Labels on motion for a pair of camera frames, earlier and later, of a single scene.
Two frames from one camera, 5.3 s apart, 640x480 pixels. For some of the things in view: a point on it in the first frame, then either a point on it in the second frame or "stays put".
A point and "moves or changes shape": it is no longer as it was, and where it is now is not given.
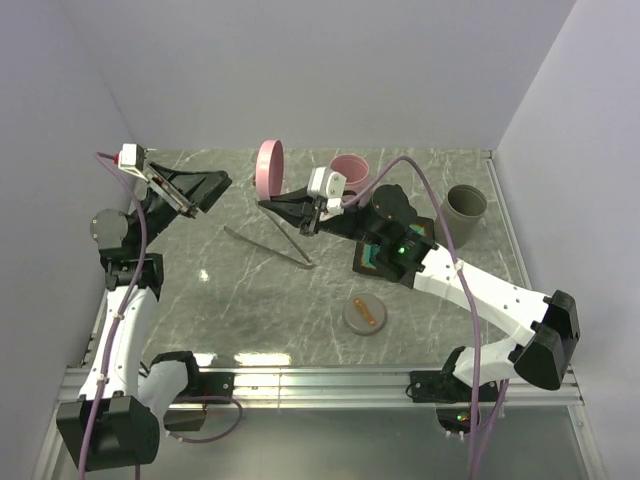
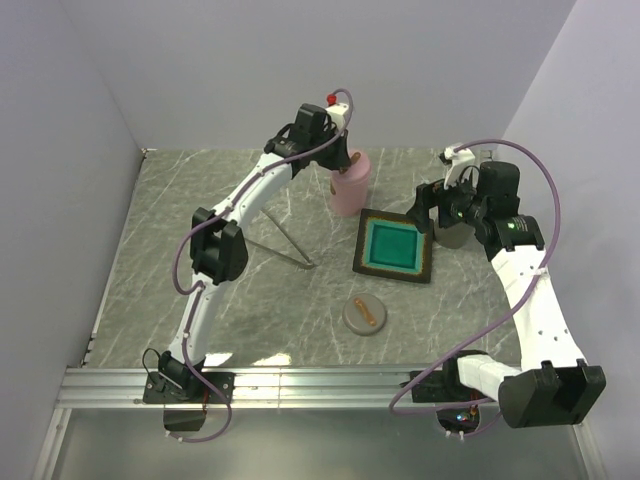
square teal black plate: (399, 253) stays put
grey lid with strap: (364, 314) stays put
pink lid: (269, 168) moves or changes shape
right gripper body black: (347, 226) to (460, 204)
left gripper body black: (165, 190) to (331, 155)
